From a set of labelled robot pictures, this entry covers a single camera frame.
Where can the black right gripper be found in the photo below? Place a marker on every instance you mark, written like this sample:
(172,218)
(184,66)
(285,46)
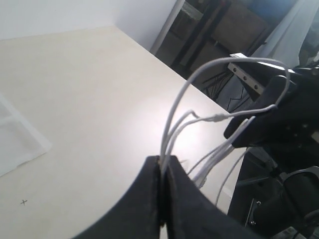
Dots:
(293,123)

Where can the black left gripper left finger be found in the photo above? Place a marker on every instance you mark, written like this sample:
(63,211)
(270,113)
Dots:
(136,214)

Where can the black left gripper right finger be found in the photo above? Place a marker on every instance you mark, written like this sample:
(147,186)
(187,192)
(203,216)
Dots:
(188,214)

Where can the white hanging cloth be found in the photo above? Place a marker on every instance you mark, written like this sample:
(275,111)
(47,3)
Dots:
(285,41)

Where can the aluminium wall edge post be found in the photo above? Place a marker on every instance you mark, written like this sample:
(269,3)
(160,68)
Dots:
(167,25)

